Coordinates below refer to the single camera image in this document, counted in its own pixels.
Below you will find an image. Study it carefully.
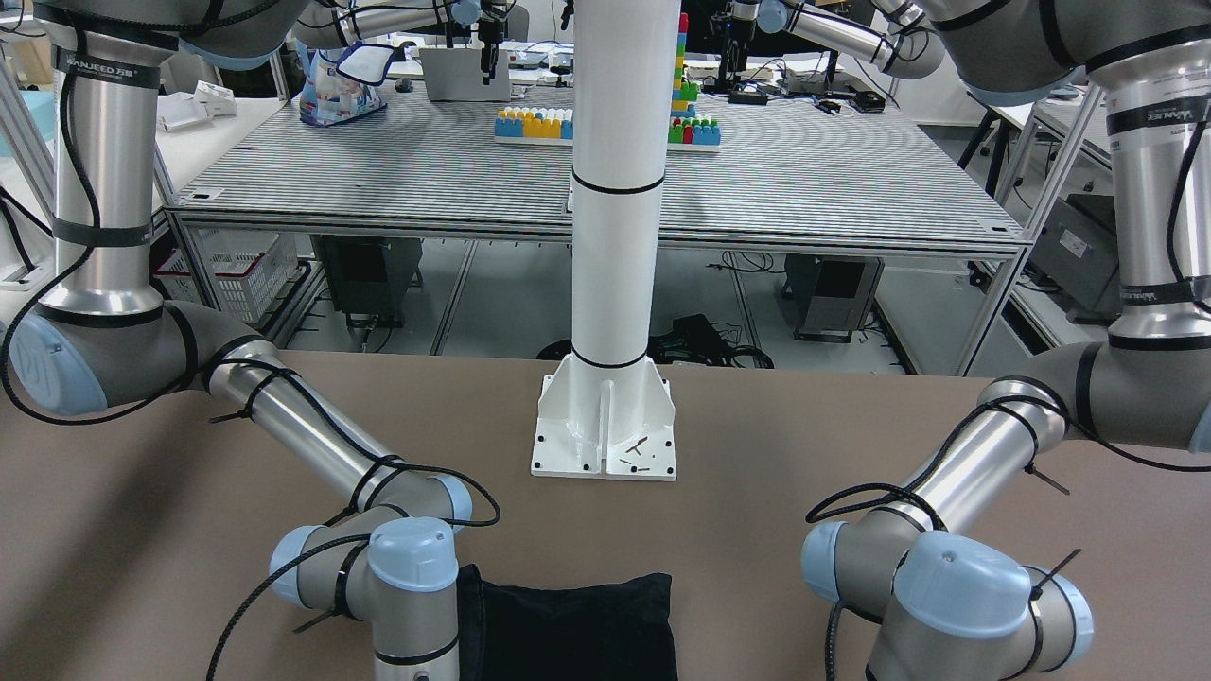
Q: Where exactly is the white open box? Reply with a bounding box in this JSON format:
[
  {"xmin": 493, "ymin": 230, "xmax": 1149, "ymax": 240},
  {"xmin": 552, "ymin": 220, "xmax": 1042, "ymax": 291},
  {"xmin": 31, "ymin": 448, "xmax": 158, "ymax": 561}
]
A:
[{"xmin": 419, "ymin": 48, "xmax": 512, "ymax": 102}]

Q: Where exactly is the toy brick tower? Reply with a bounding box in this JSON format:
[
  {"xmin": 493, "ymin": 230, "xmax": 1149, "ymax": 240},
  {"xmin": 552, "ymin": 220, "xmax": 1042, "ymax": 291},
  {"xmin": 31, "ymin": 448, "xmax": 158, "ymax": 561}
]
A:
[{"xmin": 666, "ymin": 12, "xmax": 722, "ymax": 151}]

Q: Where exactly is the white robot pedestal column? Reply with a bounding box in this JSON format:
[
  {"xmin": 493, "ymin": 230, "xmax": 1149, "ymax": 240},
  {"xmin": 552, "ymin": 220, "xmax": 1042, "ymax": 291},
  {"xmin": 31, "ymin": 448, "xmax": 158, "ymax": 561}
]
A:
[{"xmin": 529, "ymin": 1, "xmax": 681, "ymax": 481}]

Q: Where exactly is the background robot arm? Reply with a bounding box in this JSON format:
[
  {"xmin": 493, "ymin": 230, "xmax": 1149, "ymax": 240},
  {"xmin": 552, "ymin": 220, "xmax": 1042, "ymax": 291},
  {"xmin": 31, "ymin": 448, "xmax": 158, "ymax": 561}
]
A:
[{"xmin": 724, "ymin": 1, "xmax": 946, "ymax": 80}]

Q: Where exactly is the grey control box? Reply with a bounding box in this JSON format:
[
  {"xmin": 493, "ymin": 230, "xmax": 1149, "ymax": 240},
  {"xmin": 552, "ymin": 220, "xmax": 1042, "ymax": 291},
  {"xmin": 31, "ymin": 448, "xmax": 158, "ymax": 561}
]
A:
[
  {"xmin": 310, "ymin": 236, "xmax": 423, "ymax": 328},
  {"xmin": 781, "ymin": 253, "xmax": 884, "ymax": 343}
]

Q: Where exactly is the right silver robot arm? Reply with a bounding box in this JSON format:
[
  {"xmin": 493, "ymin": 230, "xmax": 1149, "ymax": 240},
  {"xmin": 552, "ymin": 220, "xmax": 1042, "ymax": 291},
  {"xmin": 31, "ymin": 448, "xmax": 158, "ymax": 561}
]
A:
[{"xmin": 2, "ymin": 1, "xmax": 472, "ymax": 680}]

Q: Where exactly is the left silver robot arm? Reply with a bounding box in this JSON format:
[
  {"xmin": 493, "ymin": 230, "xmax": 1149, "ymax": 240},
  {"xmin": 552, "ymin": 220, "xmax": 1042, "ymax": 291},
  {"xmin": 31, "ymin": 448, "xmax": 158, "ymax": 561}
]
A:
[{"xmin": 800, "ymin": 1, "xmax": 1210, "ymax": 680}]

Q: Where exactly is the printed plastic bag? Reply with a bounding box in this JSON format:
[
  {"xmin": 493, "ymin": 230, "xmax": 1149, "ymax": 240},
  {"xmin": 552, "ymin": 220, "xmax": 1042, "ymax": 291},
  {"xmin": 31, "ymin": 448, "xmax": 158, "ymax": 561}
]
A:
[{"xmin": 298, "ymin": 42, "xmax": 395, "ymax": 128}]

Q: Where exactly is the white plastic basket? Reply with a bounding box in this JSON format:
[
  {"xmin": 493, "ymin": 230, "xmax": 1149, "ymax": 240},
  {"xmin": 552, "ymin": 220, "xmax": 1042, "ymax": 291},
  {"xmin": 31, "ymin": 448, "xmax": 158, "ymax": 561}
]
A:
[{"xmin": 196, "ymin": 229, "xmax": 298, "ymax": 326}]

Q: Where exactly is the black graphic t-shirt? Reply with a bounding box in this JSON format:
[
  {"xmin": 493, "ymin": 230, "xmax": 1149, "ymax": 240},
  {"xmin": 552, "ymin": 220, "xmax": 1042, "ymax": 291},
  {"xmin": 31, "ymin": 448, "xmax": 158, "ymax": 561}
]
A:
[{"xmin": 457, "ymin": 565, "xmax": 678, "ymax": 680}]

